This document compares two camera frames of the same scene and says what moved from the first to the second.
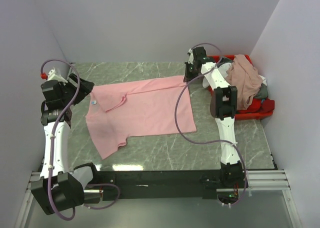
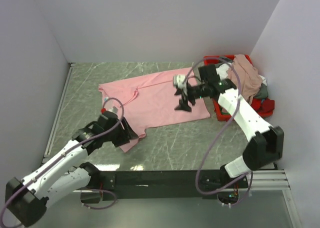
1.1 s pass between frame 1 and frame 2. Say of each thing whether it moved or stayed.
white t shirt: stayed
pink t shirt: moved
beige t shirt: stayed
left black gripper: moved
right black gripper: moved
